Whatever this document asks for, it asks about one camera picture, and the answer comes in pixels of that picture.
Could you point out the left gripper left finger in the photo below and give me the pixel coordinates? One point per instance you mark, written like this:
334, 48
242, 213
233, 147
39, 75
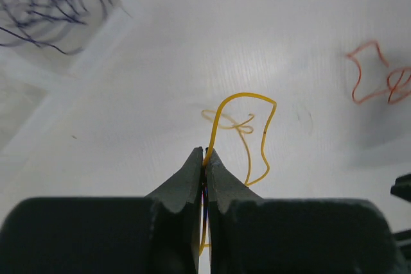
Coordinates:
157, 233

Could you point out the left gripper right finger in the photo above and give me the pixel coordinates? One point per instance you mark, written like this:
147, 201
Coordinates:
250, 234

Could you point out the white foam compartment tray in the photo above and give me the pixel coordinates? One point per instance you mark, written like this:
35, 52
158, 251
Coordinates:
50, 49

